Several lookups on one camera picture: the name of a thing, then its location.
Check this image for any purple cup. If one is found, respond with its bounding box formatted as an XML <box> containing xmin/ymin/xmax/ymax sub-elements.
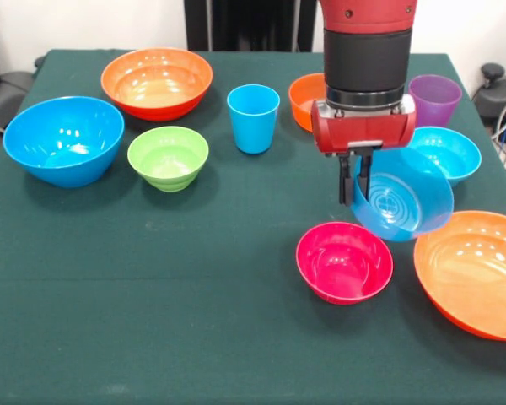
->
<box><xmin>407</xmin><ymin>74</ymin><xmax>464</xmax><ymax>129</ymax></box>

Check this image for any dark grey pedestal foot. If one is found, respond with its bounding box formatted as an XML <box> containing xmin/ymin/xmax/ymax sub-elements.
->
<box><xmin>471</xmin><ymin>62</ymin><xmax>506</xmax><ymax>130</ymax></box>

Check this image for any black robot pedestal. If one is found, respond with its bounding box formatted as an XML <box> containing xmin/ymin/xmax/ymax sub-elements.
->
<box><xmin>183</xmin><ymin>0</ymin><xmax>326</xmax><ymax>53</ymax></box>

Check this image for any small orange bowl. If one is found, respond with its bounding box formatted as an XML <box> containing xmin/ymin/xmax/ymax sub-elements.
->
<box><xmin>288</xmin><ymin>73</ymin><xmax>328</xmax><ymax>133</ymax></box>

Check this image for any medium blue bowl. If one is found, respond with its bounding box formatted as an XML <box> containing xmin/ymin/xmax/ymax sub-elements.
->
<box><xmin>350</xmin><ymin>147</ymin><xmax>455</xmax><ymax>243</ymax></box>

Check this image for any dark green tablecloth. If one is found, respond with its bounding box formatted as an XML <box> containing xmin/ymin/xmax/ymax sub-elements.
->
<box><xmin>0</xmin><ymin>49</ymin><xmax>506</xmax><ymax>405</ymax></box>

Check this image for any pink bowl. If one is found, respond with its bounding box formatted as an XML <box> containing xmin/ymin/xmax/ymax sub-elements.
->
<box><xmin>295</xmin><ymin>221</ymin><xmax>395</xmax><ymax>306</ymax></box>

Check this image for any light blue ribbed bowl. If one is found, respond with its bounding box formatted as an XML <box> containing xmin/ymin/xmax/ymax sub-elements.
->
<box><xmin>406</xmin><ymin>126</ymin><xmax>482</xmax><ymax>188</ymax></box>

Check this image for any blue cup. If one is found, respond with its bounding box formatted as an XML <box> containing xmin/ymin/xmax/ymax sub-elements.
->
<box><xmin>226</xmin><ymin>84</ymin><xmax>281</xmax><ymax>154</ymax></box>

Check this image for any green ribbed bowl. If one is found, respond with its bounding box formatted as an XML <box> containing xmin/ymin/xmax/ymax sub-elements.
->
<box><xmin>126</xmin><ymin>126</ymin><xmax>210</xmax><ymax>193</ymax></box>

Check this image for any large blue bowl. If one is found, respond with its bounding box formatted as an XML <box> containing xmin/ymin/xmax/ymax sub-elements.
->
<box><xmin>3</xmin><ymin>95</ymin><xmax>126</xmax><ymax>189</ymax></box>

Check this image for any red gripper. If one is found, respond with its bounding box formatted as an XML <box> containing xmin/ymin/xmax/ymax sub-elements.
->
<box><xmin>310</xmin><ymin>93</ymin><xmax>417</xmax><ymax>208</ymax></box>

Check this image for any large orange bowl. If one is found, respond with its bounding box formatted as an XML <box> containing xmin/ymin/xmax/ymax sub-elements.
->
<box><xmin>100</xmin><ymin>46</ymin><xmax>214</xmax><ymax>123</ymax></box>
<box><xmin>413</xmin><ymin>210</ymin><xmax>506</xmax><ymax>342</ymax></box>

